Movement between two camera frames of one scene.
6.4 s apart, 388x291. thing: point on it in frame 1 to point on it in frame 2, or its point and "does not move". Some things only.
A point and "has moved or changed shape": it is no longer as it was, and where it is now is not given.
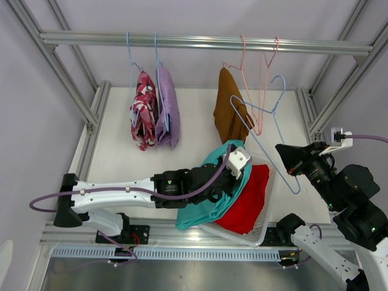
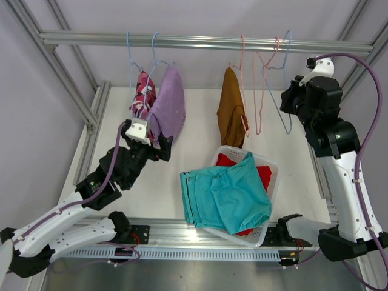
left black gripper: [233, 182] to [162, 153]
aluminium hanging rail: [211, 41] does not move
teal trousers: [208, 211] has moved or changed shape
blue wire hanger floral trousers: [140, 68] does not move
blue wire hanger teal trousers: [255, 135] to [277, 67]
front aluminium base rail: [167, 241] does not move
